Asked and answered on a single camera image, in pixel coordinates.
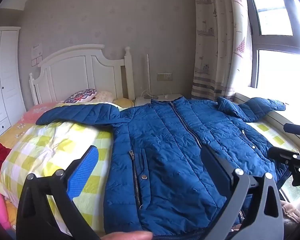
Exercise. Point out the blue quilted puffer jacket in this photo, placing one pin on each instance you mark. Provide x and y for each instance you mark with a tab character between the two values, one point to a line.
165	142

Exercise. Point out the patterned purple cushion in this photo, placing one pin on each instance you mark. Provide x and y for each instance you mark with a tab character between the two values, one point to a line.
81	96

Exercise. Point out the white wardrobe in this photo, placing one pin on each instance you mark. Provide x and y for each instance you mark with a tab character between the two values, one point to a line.
5	80

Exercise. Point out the cream fluffy pillow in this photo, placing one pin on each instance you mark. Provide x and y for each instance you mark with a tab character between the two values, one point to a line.
105	96

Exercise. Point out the beige wall socket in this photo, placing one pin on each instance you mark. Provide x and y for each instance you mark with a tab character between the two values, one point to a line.
164	76

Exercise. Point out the white wall paper sheet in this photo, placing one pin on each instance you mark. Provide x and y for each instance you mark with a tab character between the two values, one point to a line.
36	49

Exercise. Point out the dark framed window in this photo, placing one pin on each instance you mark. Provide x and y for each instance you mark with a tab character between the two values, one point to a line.
275	67

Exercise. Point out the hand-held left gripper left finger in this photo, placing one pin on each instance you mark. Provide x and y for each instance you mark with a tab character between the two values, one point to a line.
83	172

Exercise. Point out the pink orange floral bedsheet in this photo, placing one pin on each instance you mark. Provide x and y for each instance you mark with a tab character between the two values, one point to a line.
20	125

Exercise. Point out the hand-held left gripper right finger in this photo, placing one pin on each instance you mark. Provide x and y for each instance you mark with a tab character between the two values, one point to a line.
215	165

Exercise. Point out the white wooden bed headboard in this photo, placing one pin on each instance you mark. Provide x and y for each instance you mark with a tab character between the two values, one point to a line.
72	72

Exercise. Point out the beige window sill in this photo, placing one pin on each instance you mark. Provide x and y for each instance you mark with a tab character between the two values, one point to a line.
277	120

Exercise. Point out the yellow white checked quilt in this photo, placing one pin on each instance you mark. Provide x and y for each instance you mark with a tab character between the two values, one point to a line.
52	150

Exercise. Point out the white nightstand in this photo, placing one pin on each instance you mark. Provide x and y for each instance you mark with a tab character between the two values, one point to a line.
160	99

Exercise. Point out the person's left hand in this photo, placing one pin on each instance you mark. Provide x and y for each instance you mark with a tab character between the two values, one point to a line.
127	236

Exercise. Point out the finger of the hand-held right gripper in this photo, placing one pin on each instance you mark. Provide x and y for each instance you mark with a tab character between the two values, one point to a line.
295	129
285	155

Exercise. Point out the cream printed curtain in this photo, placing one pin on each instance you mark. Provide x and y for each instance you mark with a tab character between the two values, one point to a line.
215	42

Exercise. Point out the yellow pillow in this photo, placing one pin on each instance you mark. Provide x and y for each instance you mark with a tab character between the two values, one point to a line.
123	102

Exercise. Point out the white wall switch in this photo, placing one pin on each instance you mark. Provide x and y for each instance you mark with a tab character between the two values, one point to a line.
36	61

